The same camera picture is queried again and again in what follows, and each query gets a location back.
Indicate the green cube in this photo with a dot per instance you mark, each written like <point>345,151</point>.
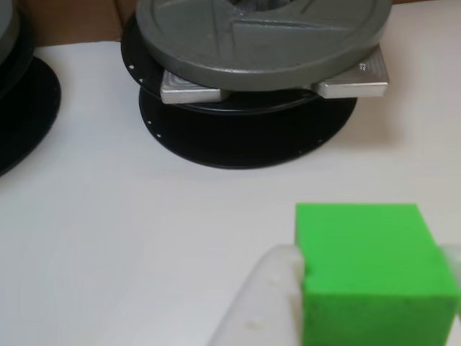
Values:
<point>371,281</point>

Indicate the silver metal bar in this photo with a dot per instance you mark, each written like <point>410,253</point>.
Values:
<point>360,83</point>
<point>187,92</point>

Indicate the grey round weight plate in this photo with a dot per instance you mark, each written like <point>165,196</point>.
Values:
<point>7,21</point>
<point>216,54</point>

